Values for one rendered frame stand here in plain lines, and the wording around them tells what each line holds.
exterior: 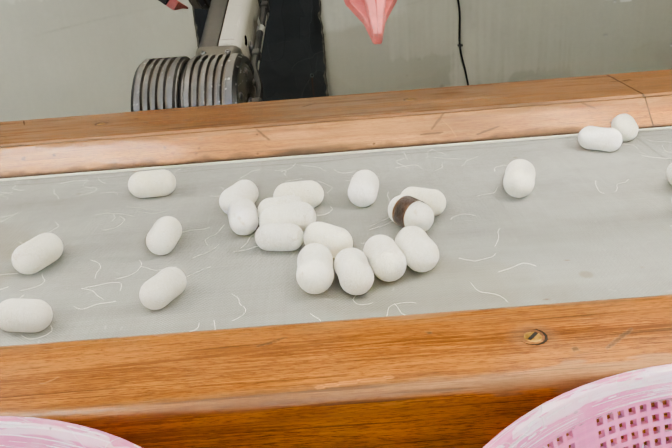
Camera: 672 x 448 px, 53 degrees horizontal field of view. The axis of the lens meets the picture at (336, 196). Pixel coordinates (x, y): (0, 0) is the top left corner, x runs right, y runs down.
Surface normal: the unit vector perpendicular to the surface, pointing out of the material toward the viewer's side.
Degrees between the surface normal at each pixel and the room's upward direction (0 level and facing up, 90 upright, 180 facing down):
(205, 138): 45
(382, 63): 90
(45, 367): 0
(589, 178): 0
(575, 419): 75
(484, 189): 0
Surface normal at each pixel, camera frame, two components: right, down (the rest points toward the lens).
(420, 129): -0.04, -0.38
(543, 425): 0.51, 0.03
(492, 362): -0.07, -0.92
